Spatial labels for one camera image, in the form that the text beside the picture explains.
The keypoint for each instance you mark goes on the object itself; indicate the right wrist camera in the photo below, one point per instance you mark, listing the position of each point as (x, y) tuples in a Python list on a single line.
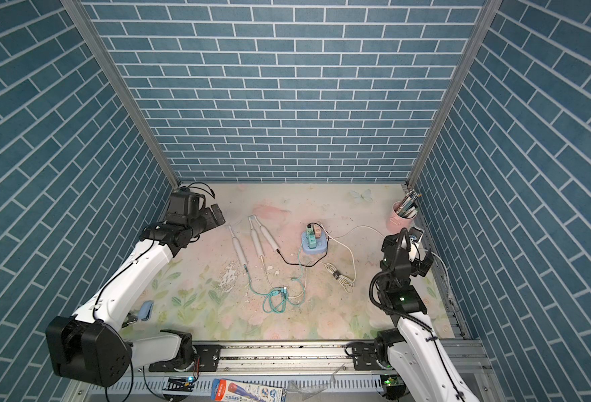
[(416, 249)]

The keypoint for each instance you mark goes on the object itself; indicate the red blue package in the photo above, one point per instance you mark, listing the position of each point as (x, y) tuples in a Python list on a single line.
[(233, 390)]

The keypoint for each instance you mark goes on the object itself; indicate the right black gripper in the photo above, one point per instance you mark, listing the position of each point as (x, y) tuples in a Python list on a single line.
[(419, 269)]

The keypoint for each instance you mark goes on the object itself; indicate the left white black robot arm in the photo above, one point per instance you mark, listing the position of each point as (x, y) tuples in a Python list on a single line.
[(87, 346)]

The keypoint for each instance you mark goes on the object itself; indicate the pink pen holder cup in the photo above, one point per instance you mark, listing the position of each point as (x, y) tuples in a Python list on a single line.
[(396, 223)]

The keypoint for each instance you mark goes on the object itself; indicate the teal small plug adapter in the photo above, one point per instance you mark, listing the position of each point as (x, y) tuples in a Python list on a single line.
[(311, 243)]

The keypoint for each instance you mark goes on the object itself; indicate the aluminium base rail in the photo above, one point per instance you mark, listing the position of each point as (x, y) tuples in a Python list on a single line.
[(276, 363)]

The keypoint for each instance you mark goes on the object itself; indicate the clear plastic bag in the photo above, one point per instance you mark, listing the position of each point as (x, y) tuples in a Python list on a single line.
[(309, 388)]

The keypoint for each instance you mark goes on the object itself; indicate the blue power strip cube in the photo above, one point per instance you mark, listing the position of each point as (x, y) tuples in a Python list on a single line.
[(319, 249)]

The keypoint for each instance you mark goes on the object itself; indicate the white electric toothbrush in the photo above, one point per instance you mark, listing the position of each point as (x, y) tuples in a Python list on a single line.
[(256, 239), (271, 240), (238, 249)]

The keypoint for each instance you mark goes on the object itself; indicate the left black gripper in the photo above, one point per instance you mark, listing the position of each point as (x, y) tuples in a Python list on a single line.
[(212, 220)]

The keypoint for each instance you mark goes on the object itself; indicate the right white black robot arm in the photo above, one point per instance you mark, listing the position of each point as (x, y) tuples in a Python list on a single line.
[(412, 348)]

